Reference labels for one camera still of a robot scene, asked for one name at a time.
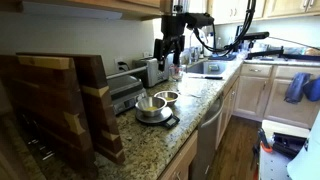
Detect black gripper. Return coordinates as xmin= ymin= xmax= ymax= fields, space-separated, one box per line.
xmin=153 ymin=13 xmax=187 ymax=72

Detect small stainless steel bowl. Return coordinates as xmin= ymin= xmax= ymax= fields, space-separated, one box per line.
xmin=134 ymin=96 xmax=168 ymax=118
xmin=153 ymin=90 xmax=180 ymax=108

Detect clear glass jar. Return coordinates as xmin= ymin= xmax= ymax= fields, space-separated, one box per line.
xmin=169 ymin=63 xmax=185 ymax=83

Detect stainless steel toaster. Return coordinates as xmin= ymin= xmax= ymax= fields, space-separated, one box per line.
xmin=131 ymin=56 xmax=172 ymax=89

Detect steel kitchen sink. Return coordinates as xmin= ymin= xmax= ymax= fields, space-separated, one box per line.
xmin=186 ymin=60 xmax=231 ymax=76

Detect white plastic bottle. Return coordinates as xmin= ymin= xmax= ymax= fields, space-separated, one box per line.
xmin=203 ymin=32 xmax=215 ymax=58

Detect wooden upper cabinet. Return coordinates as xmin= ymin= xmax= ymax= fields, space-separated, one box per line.
xmin=0 ymin=0 xmax=174 ymax=22
xmin=206 ymin=0 xmax=320 ymax=25

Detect black power plug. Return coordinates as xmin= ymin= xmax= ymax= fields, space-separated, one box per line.
xmin=117 ymin=61 xmax=132 ymax=72

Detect blue dish mat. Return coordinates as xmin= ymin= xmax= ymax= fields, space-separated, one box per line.
xmin=208 ymin=53 xmax=238 ymax=62

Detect black steel kitchen scale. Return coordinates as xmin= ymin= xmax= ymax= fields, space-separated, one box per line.
xmin=134 ymin=106 xmax=181 ymax=130

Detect dark wooden cutting board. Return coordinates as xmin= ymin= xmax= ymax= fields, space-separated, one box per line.
xmin=15 ymin=52 xmax=126 ymax=166
xmin=0 ymin=54 xmax=99 ymax=179

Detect light wooden lower cabinets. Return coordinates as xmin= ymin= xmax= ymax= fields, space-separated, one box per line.
xmin=157 ymin=68 xmax=242 ymax=180
xmin=232 ymin=63 xmax=320 ymax=130

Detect stainless steel dishwasher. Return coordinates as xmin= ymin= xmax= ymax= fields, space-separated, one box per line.
xmin=189 ymin=94 xmax=225 ymax=180

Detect dark blue hanging towel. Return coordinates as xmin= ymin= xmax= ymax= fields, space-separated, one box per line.
xmin=283 ymin=72 xmax=312 ymax=105

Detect brown bread loaf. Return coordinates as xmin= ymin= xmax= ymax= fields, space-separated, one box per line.
xmin=304 ymin=47 xmax=320 ymax=57

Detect bright blue hanging cloth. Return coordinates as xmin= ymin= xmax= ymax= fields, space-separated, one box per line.
xmin=302 ymin=76 xmax=320 ymax=103

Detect black device box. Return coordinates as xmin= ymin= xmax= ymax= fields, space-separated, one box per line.
xmin=272 ymin=132 xmax=308 ymax=159

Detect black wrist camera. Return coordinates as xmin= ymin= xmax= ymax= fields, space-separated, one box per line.
xmin=184 ymin=12 xmax=215 ymax=30

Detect black handled kitchen knife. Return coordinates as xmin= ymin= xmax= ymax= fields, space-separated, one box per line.
xmin=188 ymin=74 xmax=224 ymax=81

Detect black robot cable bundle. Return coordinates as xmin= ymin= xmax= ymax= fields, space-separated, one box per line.
xmin=192 ymin=0 xmax=258 ymax=58

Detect black stereo camera on stand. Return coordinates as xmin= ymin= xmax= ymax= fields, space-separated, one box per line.
xmin=233 ymin=24 xmax=285 ymax=62

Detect orange handled bar clamp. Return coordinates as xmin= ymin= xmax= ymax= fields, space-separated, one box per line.
xmin=253 ymin=127 xmax=274 ymax=156

